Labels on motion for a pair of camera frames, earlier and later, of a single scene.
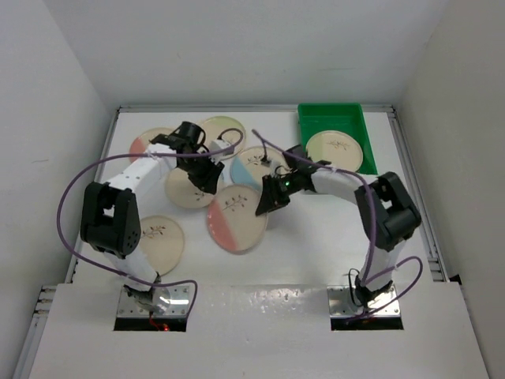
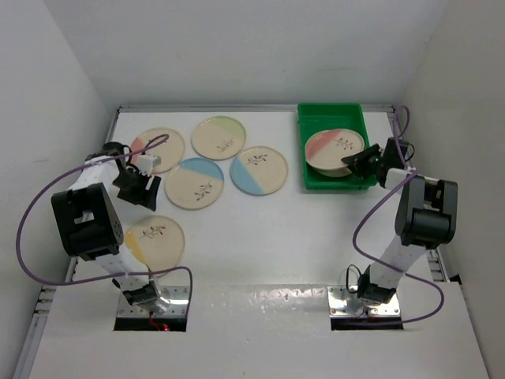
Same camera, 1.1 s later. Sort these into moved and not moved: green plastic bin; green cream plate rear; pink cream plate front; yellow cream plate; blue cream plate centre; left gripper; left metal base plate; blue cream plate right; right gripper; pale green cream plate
Moved: pale green cream plate; pink cream plate front; right gripper; left gripper
Not moved: yellow cream plate; green cream plate rear; blue cream plate centre; green plastic bin; left metal base plate; blue cream plate right
